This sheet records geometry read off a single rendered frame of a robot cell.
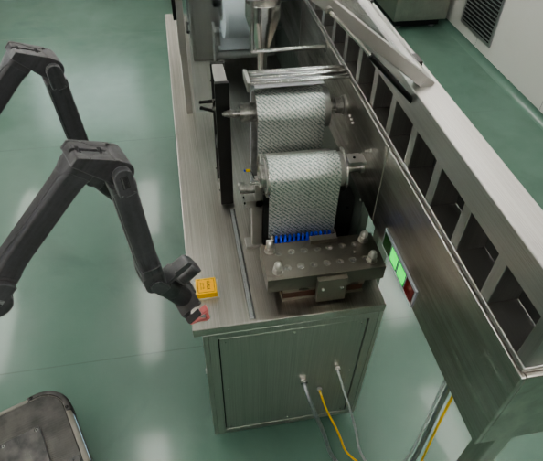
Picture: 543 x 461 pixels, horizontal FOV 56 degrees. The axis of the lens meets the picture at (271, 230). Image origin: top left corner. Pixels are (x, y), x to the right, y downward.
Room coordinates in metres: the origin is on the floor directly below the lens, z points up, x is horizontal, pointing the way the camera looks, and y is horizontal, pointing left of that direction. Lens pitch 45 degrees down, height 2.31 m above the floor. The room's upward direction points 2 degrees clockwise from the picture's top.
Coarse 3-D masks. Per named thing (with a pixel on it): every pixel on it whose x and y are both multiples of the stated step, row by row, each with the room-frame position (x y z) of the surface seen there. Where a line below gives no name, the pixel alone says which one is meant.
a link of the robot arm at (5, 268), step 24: (72, 144) 0.83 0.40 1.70; (96, 144) 0.86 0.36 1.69; (72, 168) 0.77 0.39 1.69; (96, 168) 0.79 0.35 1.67; (48, 192) 0.76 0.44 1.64; (72, 192) 0.77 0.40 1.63; (24, 216) 0.74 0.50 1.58; (48, 216) 0.74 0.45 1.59; (24, 240) 0.71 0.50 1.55; (0, 264) 0.68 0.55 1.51; (24, 264) 0.70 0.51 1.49; (0, 288) 0.65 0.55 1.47; (0, 312) 0.63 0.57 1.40
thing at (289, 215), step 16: (336, 192) 1.30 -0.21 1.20; (272, 208) 1.25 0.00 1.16; (288, 208) 1.26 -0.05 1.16; (304, 208) 1.28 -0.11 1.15; (320, 208) 1.29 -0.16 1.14; (336, 208) 1.30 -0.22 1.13; (272, 224) 1.25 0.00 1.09; (288, 224) 1.27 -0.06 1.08; (304, 224) 1.28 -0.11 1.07; (320, 224) 1.29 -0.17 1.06
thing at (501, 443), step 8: (376, 232) 1.51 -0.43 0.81; (376, 240) 1.50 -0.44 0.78; (384, 256) 1.49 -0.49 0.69; (472, 440) 0.65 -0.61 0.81; (496, 440) 0.60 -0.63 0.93; (504, 440) 0.61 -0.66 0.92; (472, 448) 0.64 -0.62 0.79; (480, 448) 0.62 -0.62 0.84; (488, 448) 0.60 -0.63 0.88; (496, 448) 0.61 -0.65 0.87; (464, 456) 0.64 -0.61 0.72; (472, 456) 0.62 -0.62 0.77; (480, 456) 0.60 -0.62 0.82; (488, 456) 0.60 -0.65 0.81
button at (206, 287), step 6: (198, 282) 1.12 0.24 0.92; (204, 282) 1.12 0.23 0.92; (210, 282) 1.13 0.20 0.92; (198, 288) 1.10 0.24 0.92; (204, 288) 1.10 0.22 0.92; (210, 288) 1.10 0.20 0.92; (216, 288) 1.10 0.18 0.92; (198, 294) 1.07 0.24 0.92; (204, 294) 1.07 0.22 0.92; (210, 294) 1.08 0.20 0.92; (216, 294) 1.08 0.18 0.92
